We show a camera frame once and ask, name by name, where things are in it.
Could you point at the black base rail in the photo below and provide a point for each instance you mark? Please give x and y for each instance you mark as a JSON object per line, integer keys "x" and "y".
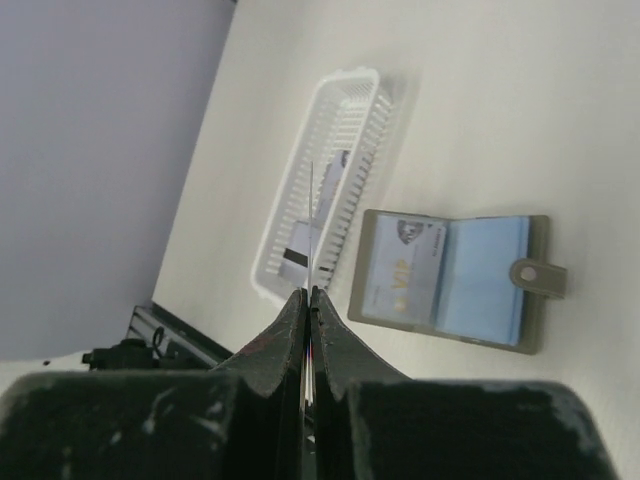
{"x": 158, "y": 340}

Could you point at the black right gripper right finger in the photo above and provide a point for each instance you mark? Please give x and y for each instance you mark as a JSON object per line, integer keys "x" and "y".
{"x": 373, "y": 422}

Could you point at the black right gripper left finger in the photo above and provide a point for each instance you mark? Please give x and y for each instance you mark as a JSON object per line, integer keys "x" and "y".
{"x": 240, "y": 420}

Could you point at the grey card holder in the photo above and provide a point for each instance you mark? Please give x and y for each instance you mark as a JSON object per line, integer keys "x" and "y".
{"x": 495, "y": 279}

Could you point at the white plastic basket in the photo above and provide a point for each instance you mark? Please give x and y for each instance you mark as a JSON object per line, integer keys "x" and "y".
{"x": 340, "y": 149}

